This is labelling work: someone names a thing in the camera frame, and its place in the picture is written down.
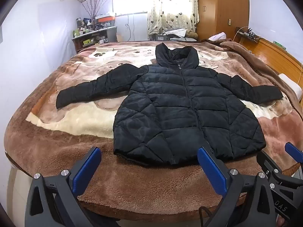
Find white cloth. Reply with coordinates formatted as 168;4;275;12
208;32;228;41

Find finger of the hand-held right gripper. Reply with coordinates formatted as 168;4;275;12
257;150;284;182
285;142;303;168

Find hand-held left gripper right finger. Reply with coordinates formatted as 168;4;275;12
197;147;277;227

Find heart patterned curtain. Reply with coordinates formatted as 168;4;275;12
147;0;200;35

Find cluttered wooden shelf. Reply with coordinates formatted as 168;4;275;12
72;26;117;54

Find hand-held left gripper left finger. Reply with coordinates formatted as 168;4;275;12
25;147;121;227

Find dried branches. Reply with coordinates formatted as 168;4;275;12
80;0;100;20

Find grey bin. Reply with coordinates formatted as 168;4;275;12
107;26;118;43

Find black puffer jacket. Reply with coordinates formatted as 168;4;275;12
56;43;284;166

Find wooden headboard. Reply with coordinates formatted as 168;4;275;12
239;37;303;82

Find pile of clothes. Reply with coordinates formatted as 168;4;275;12
163;28;198;42

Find orange box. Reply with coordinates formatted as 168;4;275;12
95;14;116;23

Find wall cable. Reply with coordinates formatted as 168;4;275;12
125;13;136;41

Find power strip with plugs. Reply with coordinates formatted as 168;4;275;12
236;27;259;41

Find black cable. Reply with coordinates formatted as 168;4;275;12
198;206;212;226

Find white pillow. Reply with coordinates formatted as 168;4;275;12
278;73;303;100

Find window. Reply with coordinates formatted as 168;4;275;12
111;0;152;17

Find wooden wardrobe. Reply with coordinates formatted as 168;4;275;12
196;0;250;40

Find brown printed blanket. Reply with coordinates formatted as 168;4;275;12
3;38;303;223

